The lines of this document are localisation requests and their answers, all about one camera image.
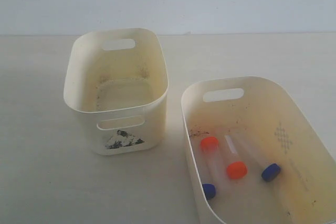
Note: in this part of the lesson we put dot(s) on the blue cap tube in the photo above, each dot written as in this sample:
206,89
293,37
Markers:
270,169
209,191

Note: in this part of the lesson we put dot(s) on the orange cap tube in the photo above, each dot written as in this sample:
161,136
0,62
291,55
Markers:
235,167
213,158

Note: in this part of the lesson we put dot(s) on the cream plastic bin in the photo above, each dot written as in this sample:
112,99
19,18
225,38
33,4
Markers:
116,84
303,192

